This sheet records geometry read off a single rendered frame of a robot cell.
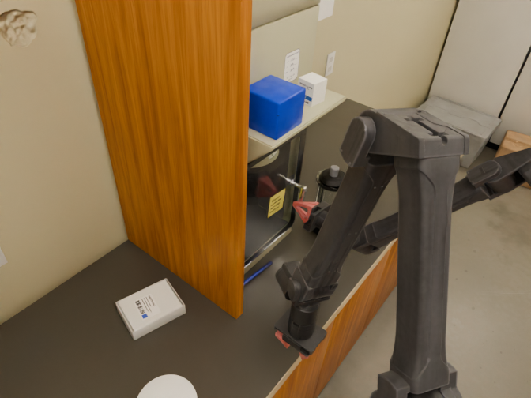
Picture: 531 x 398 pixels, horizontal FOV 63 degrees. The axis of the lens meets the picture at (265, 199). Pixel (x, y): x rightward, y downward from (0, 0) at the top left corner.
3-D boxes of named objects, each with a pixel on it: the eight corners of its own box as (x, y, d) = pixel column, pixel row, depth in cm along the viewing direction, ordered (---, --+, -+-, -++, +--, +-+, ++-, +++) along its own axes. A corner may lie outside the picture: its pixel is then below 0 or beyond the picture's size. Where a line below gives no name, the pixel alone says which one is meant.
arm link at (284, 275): (296, 289, 81) (336, 281, 84) (274, 246, 89) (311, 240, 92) (284, 326, 88) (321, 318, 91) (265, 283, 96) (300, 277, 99)
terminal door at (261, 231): (234, 275, 131) (234, 169, 105) (292, 223, 150) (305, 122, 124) (235, 276, 130) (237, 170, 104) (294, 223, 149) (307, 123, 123)
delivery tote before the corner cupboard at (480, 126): (402, 143, 377) (413, 110, 355) (422, 125, 402) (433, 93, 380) (470, 173, 348) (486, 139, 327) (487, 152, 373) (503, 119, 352)
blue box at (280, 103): (241, 125, 98) (242, 88, 92) (268, 109, 104) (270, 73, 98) (276, 140, 93) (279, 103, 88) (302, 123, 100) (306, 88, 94)
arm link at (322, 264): (372, 133, 53) (440, 129, 57) (352, 106, 57) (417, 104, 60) (290, 309, 83) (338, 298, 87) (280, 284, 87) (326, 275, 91)
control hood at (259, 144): (231, 163, 103) (231, 128, 97) (306, 114, 123) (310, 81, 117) (269, 184, 98) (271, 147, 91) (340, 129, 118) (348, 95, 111)
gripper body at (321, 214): (310, 212, 125) (331, 224, 122) (325, 201, 132) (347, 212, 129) (303, 230, 128) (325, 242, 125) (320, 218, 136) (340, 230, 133)
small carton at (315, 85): (296, 99, 108) (299, 76, 105) (309, 93, 111) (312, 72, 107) (310, 107, 106) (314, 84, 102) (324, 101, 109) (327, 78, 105)
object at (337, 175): (312, 181, 143) (314, 164, 139) (332, 171, 148) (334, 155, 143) (332, 195, 138) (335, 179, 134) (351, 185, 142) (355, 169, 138)
